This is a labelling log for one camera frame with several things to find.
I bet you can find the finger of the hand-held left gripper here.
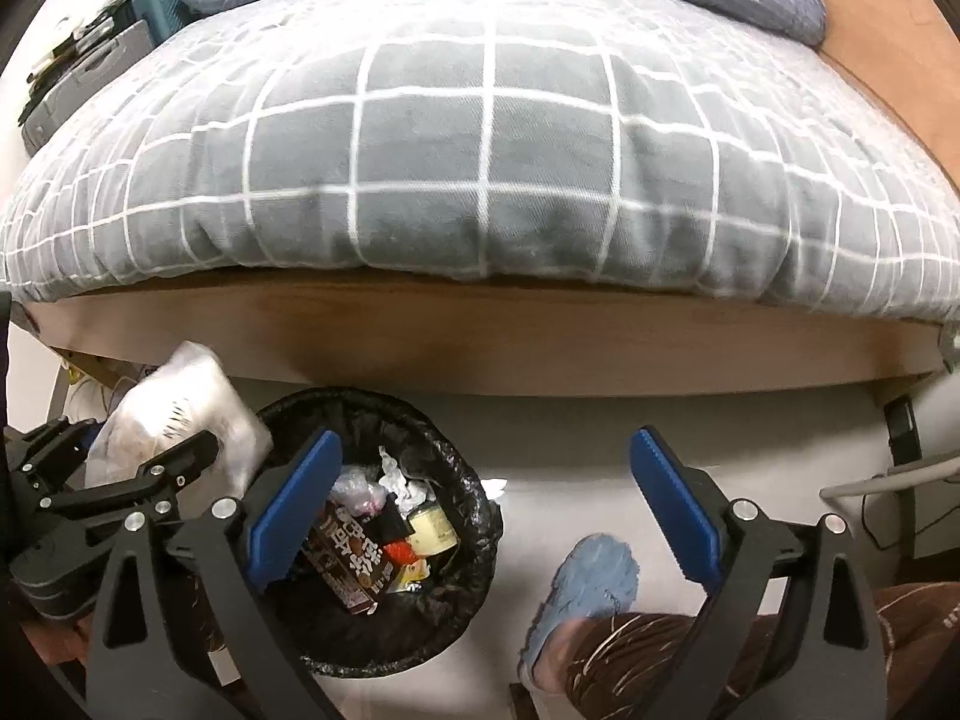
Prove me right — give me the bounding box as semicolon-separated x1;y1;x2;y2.
15;420;102;492
37;431;220;533

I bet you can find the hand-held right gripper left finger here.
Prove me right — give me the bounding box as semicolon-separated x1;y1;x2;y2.
84;427;346;720

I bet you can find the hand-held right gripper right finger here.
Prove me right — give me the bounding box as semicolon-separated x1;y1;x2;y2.
628;426;890;720

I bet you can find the white plastic bag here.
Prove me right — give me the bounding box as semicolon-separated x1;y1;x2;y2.
84;341;272;500

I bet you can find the brown printed carton box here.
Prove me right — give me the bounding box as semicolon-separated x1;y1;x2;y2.
304;510;402;616

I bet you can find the white tissue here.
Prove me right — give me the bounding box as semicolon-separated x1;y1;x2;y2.
379;446;428;518

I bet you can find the pale yellow plastic cup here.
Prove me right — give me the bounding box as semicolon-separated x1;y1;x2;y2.
409;506;460;556

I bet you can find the trash bin with black liner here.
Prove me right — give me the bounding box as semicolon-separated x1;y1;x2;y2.
255;388;505;680

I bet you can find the blue fuzzy slipper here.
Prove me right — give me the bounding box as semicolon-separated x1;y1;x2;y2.
517;534;640;691

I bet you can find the black bed leg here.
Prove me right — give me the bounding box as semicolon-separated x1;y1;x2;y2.
883;397;922;466

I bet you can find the grey suitcase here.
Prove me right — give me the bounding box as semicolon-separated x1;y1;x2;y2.
21;19;162;155

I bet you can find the pile of dark gadgets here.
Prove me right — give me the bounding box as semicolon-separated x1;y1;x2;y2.
26;0;177;91

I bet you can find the teal plastic crate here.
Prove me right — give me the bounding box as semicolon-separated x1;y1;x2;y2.
131;0;188;46

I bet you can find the wooden headboard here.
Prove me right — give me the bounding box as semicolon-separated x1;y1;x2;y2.
814;0;960;188

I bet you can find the grey metal frame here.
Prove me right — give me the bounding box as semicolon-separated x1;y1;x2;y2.
819;457;960;560

